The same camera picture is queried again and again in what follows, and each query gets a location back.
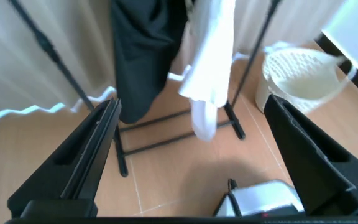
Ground black clothes rack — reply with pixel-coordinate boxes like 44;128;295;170
9;0;283;178

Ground black shorts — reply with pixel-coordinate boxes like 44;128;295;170
109;0;190;125

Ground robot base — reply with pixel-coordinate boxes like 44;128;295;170
213;178;306;218

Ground white laundry basket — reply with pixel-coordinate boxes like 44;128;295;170
254;42;358;115

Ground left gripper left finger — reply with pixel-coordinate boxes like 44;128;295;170
7;98;122;218

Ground white garment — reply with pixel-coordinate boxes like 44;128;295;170
178;0;237;142

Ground beige curtain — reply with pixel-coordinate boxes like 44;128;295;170
0;0;347;125

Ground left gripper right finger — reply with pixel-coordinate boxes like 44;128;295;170
263;94;358;217

